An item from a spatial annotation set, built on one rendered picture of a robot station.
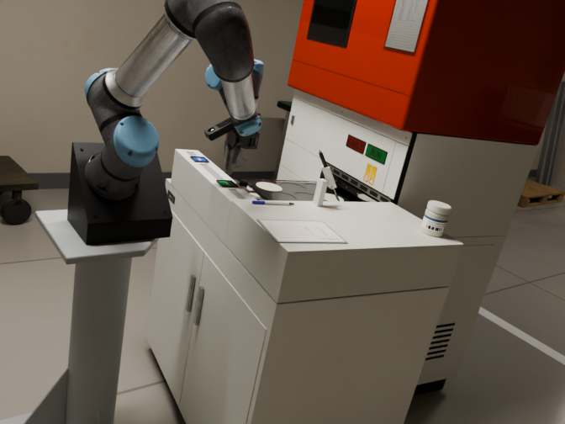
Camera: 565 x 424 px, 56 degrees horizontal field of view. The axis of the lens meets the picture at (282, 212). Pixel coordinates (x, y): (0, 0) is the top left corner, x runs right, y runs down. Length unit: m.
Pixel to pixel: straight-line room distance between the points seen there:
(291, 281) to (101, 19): 3.15
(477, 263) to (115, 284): 1.50
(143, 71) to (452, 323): 1.74
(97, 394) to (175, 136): 3.04
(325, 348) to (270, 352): 0.18
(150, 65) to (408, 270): 0.89
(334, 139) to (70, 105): 2.46
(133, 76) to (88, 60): 2.82
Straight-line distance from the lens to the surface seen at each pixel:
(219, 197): 1.66
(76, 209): 1.59
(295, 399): 1.60
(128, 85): 1.39
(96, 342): 1.74
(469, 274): 2.41
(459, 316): 2.51
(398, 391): 1.87
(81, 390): 1.85
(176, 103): 4.51
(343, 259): 1.40
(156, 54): 1.31
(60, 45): 4.13
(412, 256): 1.56
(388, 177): 1.94
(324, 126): 2.28
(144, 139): 1.40
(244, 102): 1.37
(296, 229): 1.44
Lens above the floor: 1.47
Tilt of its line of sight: 19 degrees down
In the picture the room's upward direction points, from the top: 12 degrees clockwise
